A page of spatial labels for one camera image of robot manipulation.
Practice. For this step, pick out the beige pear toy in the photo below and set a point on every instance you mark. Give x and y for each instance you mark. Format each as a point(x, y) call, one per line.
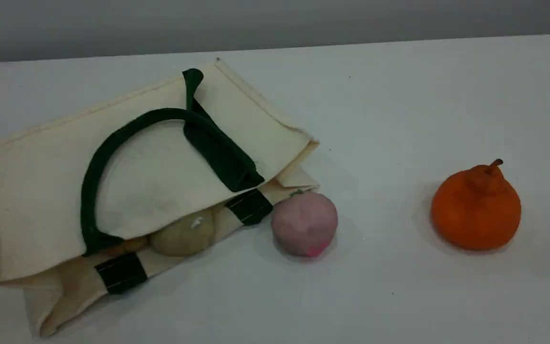
point(184, 236)

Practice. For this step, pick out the long ridged bread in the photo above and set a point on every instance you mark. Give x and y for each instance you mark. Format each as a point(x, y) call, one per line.
point(129, 245)

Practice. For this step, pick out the pink round peach toy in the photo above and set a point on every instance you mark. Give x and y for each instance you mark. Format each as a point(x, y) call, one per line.
point(303, 224)

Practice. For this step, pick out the orange tangerine with stem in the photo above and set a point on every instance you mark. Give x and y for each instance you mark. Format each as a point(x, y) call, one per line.
point(475, 210)

